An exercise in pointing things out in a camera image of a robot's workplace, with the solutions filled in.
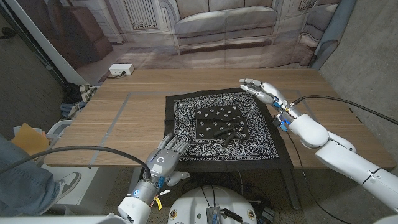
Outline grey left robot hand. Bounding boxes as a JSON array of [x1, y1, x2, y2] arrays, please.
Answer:
[[146, 133, 191, 187]]

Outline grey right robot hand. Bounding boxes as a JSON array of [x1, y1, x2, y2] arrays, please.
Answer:
[[239, 78, 292, 110]]

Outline black paisley bandana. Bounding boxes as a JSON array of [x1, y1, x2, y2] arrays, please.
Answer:
[[163, 88, 295, 172]]

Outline white power strip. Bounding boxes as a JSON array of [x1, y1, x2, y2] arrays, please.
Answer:
[[108, 63, 135, 75]]

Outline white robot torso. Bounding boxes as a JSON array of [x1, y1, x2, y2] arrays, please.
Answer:
[[167, 185, 258, 224]]

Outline silver finned electronics box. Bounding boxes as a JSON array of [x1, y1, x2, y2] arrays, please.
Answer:
[[206, 205, 222, 224]]

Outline printed sofa room backdrop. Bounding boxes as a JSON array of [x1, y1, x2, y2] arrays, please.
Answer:
[[14, 0, 343, 85]]

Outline black plug on torso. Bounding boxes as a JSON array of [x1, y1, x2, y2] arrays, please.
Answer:
[[222, 208, 243, 223]]

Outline blue-grey rolled backdrop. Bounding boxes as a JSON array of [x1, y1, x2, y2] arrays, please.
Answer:
[[310, 0, 358, 71]]

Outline grey white sneaker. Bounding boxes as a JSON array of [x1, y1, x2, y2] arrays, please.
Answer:
[[46, 171, 82, 206]]

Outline plaid cloth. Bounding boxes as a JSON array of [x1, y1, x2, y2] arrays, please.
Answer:
[[67, 82, 102, 119]]

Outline blue cloth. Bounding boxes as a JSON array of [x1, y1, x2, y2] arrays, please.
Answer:
[[60, 101, 88, 118]]

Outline white plastic bin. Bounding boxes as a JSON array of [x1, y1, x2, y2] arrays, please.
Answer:
[[12, 119, 74, 149]]

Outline black bag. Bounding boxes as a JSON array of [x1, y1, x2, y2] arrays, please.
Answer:
[[62, 82, 83, 105]]

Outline yellow paper envelope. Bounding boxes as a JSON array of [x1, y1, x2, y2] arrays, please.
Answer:
[[11, 122, 50, 156]]

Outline white slanted beam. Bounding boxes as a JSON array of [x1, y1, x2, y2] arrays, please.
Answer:
[[6, 0, 94, 86]]

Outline person in blue jeans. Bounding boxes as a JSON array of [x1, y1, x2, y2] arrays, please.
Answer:
[[0, 133, 63, 217]]

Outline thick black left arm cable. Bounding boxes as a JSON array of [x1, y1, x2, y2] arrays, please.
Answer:
[[0, 145, 152, 181]]

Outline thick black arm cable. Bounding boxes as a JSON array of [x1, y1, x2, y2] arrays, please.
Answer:
[[0, 145, 152, 181], [290, 95, 398, 126]]

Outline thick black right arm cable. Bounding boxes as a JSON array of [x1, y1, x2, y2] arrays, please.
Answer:
[[290, 95, 398, 126]]

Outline thin black wire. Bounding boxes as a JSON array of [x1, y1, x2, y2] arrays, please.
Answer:
[[284, 129, 354, 224]]

